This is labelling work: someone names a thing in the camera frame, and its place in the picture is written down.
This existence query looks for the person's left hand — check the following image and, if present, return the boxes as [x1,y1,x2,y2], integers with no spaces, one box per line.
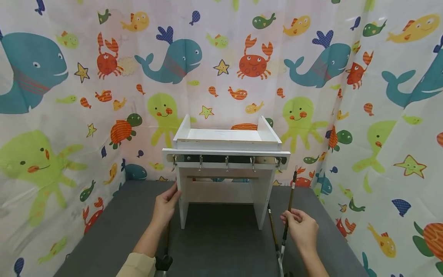
[151,181,182,232]

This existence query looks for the person's right hand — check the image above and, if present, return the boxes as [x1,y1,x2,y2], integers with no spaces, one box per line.
[280,208,320,254]

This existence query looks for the white wooden hook rack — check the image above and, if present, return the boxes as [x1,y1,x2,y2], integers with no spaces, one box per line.
[162,114,291,230]

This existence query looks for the person's left forearm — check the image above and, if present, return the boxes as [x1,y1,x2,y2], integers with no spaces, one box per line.
[116,225,170,277]

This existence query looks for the person's right forearm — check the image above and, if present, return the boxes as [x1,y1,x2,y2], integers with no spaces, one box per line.
[298,246,330,277]

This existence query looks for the metal hook rail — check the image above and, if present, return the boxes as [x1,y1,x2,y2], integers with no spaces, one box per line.
[167,154,288,172]

